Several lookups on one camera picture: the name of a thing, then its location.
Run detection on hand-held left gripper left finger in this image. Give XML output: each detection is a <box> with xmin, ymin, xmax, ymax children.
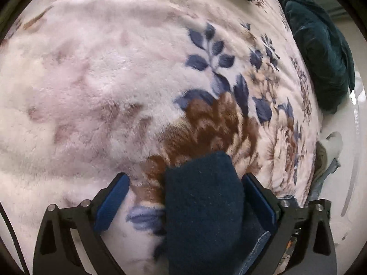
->
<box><xmin>33</xmin><ymin>173</ymin><xmax>131</xmax><ymax>275</ymax></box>

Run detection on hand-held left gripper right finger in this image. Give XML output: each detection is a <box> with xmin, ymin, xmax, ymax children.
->
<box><xmin>242</xmin><ymin>173</ymin><xmax>338</xmax><ymax>275</ymax></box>

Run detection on dark blue pants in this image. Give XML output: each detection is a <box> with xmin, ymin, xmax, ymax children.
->
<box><xmin>164</xmin><ymin>151</ymin><xmax>272</xmax><ymax>275</ymax></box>

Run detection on light blue jeans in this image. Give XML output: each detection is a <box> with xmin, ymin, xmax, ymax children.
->
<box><xmin>308</xmin><ymin>157</ymin><xmax>342</xmax><ymax>204</ymax></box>

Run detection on pale grey-green cloth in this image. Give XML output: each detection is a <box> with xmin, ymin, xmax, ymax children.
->
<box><xmin>315</xmin><ymin>132</ymin><xmax>344</xmax><ymax>175</ymax></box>

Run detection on floral fleece blanket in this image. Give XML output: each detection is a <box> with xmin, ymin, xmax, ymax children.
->
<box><xmin>0</xmin><ymin>0</ymin><xmax>324</xmax><ymax>275</ymax></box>

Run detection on dark teal cloth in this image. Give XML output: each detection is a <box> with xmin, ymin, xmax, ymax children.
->
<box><xmin>271</xmin><ymin>0</ymin><xmax>356</xmax><ymax>114</ymax></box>

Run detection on black cable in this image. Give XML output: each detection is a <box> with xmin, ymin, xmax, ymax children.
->
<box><xmin>0</xmin><ymin>202</ymin><xmax>31</xmax><ymax>275</ymax></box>

